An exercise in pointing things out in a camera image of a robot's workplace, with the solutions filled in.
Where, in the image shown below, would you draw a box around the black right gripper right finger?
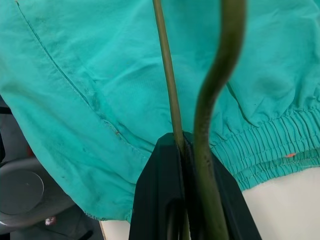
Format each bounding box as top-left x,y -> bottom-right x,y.
183,130 -> 263,240

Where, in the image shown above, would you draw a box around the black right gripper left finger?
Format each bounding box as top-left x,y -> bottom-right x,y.
128,132 -> 191,240

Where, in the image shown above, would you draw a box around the teal green shorts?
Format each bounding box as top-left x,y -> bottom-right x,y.
0,0 -> 320,223

